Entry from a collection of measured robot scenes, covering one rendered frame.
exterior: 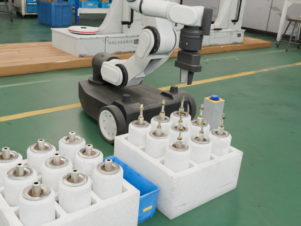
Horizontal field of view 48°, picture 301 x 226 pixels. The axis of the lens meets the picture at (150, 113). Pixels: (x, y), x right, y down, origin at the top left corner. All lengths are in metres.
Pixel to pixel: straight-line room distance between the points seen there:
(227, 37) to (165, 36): 3.12
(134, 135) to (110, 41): 2.17
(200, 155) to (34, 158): 0.61
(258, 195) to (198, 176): 0.35
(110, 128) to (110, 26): 2.02
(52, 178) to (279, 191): 0.99
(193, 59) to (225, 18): 3.71
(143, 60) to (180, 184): 0.77
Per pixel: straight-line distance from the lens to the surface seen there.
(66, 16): 5.86
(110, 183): 1.08
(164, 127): 1.48
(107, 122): 1.80
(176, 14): 1.28
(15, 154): 1.21
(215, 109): 1.63
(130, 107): 1.76
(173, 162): 1.26
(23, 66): 3.04
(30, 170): 1.11
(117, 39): 3.54
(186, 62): 1.32
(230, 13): 5.04
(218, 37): 4.68
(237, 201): 1.50
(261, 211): 1.48
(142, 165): 1.36
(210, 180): 1.39
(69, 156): 1.27
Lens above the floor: 0.82
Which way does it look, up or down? 21 degrees down
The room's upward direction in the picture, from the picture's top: 5 degrees clockwise
